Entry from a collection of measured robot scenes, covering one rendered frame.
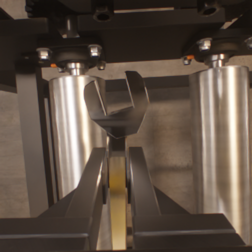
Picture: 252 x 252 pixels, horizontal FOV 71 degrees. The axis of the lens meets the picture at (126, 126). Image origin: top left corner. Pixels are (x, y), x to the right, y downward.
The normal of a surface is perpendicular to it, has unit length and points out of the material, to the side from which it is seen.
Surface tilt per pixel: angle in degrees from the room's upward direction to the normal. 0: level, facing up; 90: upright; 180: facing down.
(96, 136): 42
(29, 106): 0
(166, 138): 0
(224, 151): 20
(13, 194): 0
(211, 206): 48
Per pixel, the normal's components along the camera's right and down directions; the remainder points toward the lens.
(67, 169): -0.32, 0.08
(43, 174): 0.02, 0.06
